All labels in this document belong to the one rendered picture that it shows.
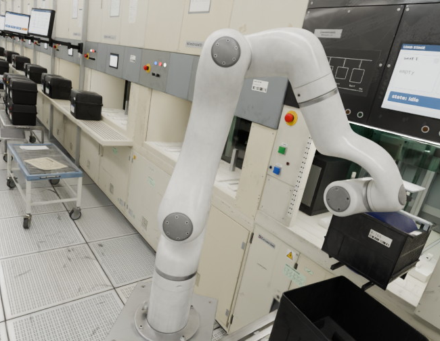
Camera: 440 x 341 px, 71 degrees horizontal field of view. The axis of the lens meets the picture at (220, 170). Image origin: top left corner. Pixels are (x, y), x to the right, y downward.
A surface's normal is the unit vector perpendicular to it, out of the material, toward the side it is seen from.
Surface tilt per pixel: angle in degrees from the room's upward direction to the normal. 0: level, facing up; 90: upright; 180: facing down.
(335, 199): 90
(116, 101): 90
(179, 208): 64
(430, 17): 90
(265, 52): 104
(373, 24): 90
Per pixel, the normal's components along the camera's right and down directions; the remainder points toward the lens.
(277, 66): -0.66, 0.63
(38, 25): -0.54, 0.00
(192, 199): 0.18, -0.16
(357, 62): -0.77, 0.04
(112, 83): 0.62, 0.34
